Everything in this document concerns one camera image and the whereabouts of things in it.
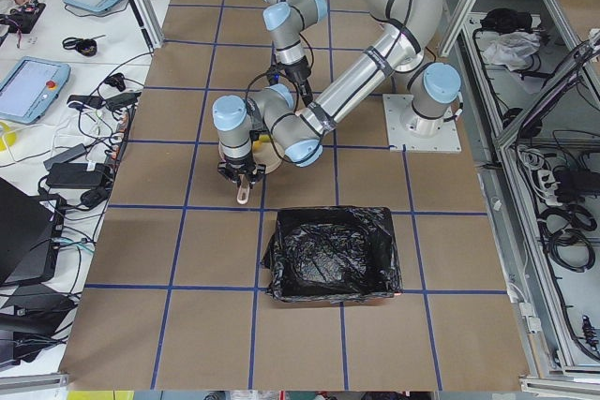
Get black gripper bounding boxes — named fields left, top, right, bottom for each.
left=217, top=156, right=266, bottom=183
left=276, top=58, right=311, bottom=91

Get beige plastic dustpan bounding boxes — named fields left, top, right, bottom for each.
left=236, top=139, right=282, bottom=205

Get yellow sponge piece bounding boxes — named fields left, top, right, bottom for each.
left=253, top=134, right=271, bottom=148

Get black lined trash bin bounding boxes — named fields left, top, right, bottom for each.
left=262, top=206, right=403, bottom=303

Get black laptop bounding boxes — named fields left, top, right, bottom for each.
left=1, top=180, right=66, bottom=287

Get white crumpled cloth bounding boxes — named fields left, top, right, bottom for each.
left=482, top=31, right=541, bottom=71

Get lower blue teach pendant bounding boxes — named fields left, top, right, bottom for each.
left=1, top=56, right=71, bottom=125

